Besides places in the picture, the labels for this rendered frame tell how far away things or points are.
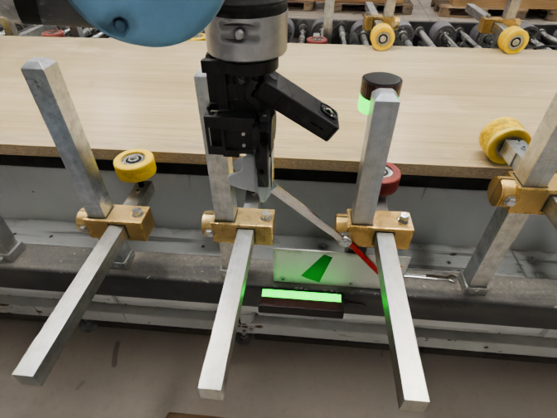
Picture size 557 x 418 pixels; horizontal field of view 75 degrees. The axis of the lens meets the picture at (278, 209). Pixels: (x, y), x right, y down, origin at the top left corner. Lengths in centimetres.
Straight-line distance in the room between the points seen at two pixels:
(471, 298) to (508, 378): 84
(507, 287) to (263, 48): 70
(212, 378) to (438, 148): 64
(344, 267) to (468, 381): 95
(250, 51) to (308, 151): 42
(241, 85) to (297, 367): 117
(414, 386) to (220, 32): 46
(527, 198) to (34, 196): 112
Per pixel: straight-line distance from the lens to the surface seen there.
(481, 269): 80
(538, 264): 112
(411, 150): 84
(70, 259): 94
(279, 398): 141
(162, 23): 22
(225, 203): 65
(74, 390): 159
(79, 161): 70
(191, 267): 82
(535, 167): 66
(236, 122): 44
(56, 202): 115
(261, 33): 40
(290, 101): 44
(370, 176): 59
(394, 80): 59
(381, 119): 55
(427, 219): 97
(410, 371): 52
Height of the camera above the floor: 131
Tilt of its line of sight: 40 degrees down
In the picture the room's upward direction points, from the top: straight up
